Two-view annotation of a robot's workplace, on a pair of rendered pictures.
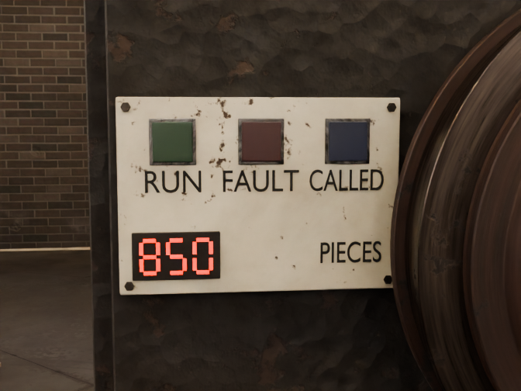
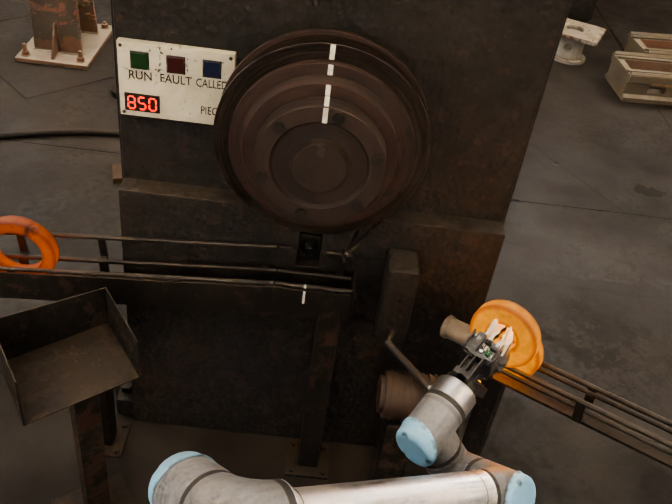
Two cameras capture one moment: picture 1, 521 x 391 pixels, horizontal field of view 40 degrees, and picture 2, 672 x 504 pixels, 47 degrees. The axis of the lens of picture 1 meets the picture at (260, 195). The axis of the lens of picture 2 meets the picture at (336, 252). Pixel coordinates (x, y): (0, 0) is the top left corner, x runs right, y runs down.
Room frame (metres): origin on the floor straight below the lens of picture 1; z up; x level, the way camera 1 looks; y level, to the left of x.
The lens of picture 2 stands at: (-0.89, -0.51, 1.97)
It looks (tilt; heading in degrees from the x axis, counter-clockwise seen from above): 38 degrees down; 4
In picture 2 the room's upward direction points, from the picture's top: 8 degrees clockwise
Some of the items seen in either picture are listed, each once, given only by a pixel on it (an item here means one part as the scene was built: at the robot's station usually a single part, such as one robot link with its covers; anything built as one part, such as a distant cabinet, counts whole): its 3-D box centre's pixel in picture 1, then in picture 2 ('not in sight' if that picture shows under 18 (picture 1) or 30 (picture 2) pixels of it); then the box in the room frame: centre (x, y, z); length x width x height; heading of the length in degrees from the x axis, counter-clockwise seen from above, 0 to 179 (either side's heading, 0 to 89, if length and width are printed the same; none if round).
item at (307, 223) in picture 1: (260, 195); (177, 83); (0.66, 0.00, 1.15); 0.26 x 0.02 x 0.18; 96
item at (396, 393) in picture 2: not in sight; (407, 447); (0.49, -0.69, 0.27); 0.22 x 0.13 x 0.53; 96
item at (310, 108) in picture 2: not in sight; (319, 162); (0.49, -0.36, 1.11); 0.28 x 0.06 x 0.28; 96
